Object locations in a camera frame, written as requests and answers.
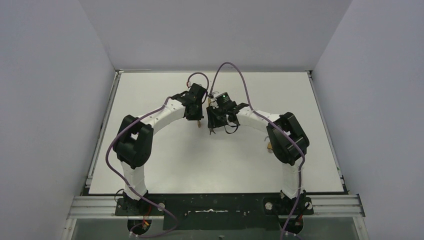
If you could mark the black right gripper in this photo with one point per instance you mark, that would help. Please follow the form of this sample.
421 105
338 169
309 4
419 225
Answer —
213 123

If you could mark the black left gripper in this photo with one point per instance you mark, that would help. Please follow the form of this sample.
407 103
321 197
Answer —
193 112

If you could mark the large brass padlock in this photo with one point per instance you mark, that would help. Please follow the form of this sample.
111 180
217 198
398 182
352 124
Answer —
209 100

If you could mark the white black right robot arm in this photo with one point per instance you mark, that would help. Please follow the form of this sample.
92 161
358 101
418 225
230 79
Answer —
287 138

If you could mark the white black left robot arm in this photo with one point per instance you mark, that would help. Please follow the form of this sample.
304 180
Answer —
133 143

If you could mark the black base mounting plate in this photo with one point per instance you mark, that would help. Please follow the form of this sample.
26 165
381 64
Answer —
216 211

